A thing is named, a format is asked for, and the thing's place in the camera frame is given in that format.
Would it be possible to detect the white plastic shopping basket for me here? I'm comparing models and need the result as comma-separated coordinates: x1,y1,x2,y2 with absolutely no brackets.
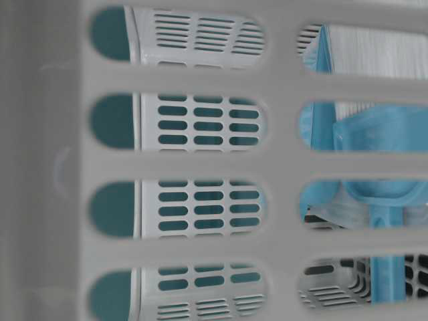
1,1,427,320

